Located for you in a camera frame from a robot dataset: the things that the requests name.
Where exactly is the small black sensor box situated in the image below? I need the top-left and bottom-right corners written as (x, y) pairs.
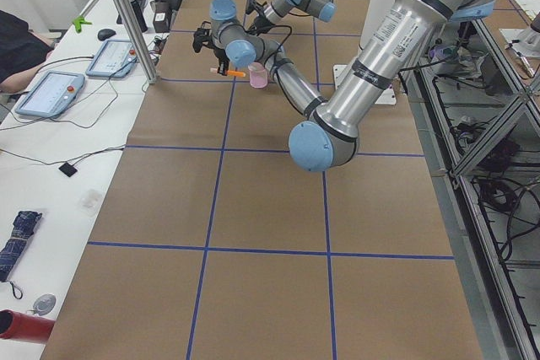
top-left (58, 162), bottom-right (78, 178)

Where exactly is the green clamp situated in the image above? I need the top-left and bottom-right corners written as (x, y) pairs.
top-left (72, 15), bottom-right (93, 34)

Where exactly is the black keyboard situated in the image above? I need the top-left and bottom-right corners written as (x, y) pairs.
top-left (129, 0), bottom-right (148, 32)

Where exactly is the left aluminium frame post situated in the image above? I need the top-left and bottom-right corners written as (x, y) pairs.
top-left (113, 0), bottom-right (158, 84)

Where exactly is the teach pendant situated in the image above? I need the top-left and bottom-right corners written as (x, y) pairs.
top-left (15, 71), bottom-right (85, 118)
top-left (86, 39), bottom-right (138, 78)

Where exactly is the black camera cable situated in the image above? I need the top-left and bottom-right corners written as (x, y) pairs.
top-left (200, 19), bottom-right (294, 67)

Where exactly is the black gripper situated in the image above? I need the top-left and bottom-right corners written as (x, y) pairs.
top-left (212, 46), bottom-right (230, 76)
top-left (251, 3), bottom-right (274, 32)

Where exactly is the red bottle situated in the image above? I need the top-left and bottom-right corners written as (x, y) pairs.
top-left (1, 309), bottom-right (55, 344)

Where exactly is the person forearm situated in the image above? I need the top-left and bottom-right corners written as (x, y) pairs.
top-left (1, 51), bottom-right (52, 94)

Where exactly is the left near teach pendant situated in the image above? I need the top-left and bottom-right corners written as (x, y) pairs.
top-left (15, 71), bottom-right (85, 118)

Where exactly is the orange marker pen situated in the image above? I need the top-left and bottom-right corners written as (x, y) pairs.
top-left (209, 67), bottom-right (246, 78)

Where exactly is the black computer mouse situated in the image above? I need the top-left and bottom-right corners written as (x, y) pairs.
top-left (97, 28), bottom-right (116, 41)

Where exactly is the blue folded umbrella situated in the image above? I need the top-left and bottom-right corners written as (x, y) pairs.
top-left (1, 211), bottom-right (42, 300)

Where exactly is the left far teach pendant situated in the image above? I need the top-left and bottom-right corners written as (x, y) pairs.
top-left (86, 39), bottom-right (138, 78)

